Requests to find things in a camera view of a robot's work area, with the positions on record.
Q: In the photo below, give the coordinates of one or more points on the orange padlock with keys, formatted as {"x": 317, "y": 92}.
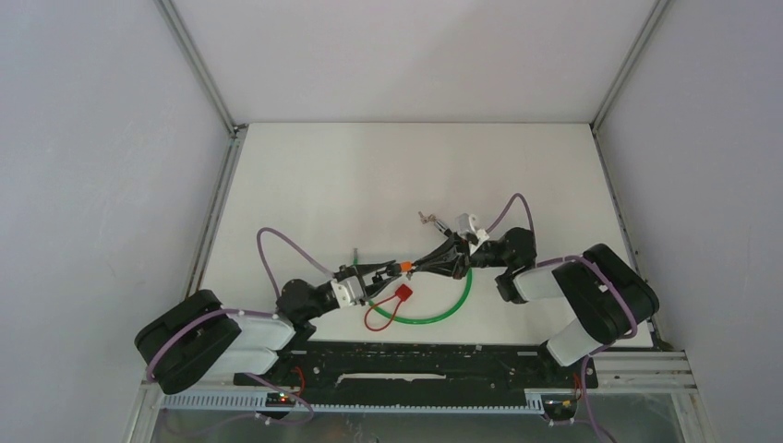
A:
{"x": 399, "y": 269}

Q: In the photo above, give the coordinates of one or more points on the grey cable duct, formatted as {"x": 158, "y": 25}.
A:
{"x": 266, "y": 401}

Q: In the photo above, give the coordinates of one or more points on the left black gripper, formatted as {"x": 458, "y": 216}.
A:
{"x": 363, "y": 268}

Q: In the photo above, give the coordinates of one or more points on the aluminium corner post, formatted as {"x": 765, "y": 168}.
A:
{"x": 189, "y": 49}
{"x": 639, "y": 44}

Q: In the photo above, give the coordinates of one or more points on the left aluminium corner post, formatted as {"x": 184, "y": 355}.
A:
{"x": 189, "y": 49}

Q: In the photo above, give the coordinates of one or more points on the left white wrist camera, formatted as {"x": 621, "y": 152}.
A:
{"x": 348, "y": 292}

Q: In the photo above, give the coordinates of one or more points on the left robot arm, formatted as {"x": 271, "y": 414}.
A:
{"x": 201, "y": 338}

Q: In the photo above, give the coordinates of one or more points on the silver key bunch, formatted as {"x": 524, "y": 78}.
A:
{"x": 431, "y": 218}

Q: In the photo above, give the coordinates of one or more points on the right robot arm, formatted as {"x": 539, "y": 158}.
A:
{"x": 608, "y": 298}

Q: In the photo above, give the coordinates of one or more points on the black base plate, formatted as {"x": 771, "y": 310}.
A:
{"x": 416, "y": 374}

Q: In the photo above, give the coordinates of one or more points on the aluminium front frame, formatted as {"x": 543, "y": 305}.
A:
{"x": 616, "y": 373}

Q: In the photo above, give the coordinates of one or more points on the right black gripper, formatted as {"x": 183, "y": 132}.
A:
{"x": 442, "y": 259}

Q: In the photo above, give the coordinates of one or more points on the right aluminium corner post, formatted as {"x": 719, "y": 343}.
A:
{"x": 639, "y": 44}

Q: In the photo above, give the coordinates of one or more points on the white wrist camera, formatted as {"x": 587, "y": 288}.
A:
{"x": 348, "y": 292}
{"x": 468, "y": 229}

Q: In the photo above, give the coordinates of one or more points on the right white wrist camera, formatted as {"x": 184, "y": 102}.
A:
{"x": 468, "y": 229}

